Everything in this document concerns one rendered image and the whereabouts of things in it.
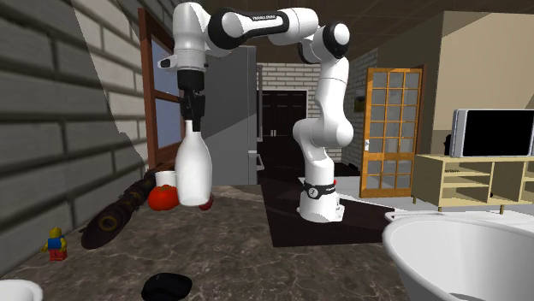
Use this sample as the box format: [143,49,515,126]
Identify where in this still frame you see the white cup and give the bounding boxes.
[155,170,177,189]

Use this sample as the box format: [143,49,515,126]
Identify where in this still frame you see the grey refrigerator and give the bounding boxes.
[203,44,265,186]

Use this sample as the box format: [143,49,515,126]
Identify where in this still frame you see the small white bowl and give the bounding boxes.
[0,279,44,301]

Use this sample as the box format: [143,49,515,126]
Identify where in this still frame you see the black rounded object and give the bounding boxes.
[140,272,193,301]

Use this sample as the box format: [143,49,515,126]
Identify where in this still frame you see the brown framed window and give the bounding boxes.
[137,7,187,171]

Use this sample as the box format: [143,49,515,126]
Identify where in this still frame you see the dark robot stand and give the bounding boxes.
[260,183,395,248]

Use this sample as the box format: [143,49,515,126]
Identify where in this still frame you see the small red fruit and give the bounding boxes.
[198,192,216,211]

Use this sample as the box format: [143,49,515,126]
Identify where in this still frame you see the orange glass panel door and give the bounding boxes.
[359,66,424,199]

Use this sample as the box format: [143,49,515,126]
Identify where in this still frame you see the dark brown rolled log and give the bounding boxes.
[79,168,160,251]

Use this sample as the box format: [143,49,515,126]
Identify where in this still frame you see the pale yellow shelf unit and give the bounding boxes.
[411,153,534,215]

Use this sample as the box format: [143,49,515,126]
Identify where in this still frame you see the large white bowl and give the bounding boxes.
[382,210,534,301]

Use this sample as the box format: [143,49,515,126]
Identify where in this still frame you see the white bottle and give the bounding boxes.
[174,119,214,208]

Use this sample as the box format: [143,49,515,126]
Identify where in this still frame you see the red tomato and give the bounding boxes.
[147,184,181,212]

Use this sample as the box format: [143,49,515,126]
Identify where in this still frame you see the silver framed television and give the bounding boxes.
[449,109,534,159]

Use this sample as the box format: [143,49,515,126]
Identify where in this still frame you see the yellow toy figure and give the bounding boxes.
[39,227,69,263]

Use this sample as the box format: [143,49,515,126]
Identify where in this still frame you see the dark double door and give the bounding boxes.
[259,89,309,156]

